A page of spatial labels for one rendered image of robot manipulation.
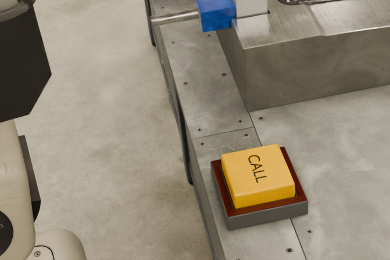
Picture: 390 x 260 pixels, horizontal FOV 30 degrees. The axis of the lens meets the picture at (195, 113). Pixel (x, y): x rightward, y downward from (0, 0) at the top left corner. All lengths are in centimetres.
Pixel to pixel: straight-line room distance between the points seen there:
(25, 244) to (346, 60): 43
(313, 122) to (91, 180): 118
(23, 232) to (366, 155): 40
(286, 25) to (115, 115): 135
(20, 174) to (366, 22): 42
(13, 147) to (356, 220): 39
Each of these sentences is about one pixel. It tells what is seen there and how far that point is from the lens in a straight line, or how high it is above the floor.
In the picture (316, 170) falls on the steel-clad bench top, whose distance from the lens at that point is 76.
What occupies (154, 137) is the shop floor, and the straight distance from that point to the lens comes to 202.
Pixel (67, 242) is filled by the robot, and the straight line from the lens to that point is 144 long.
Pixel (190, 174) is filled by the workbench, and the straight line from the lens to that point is 183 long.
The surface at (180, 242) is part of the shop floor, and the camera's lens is 175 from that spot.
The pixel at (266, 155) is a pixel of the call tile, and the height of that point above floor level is 84.
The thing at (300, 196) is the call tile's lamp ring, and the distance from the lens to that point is 71.
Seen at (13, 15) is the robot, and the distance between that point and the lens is 68.
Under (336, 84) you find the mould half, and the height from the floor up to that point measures 82.
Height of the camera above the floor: 134
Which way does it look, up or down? 40 degrees down
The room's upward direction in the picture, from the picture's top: 7 degrees counter-clockwise
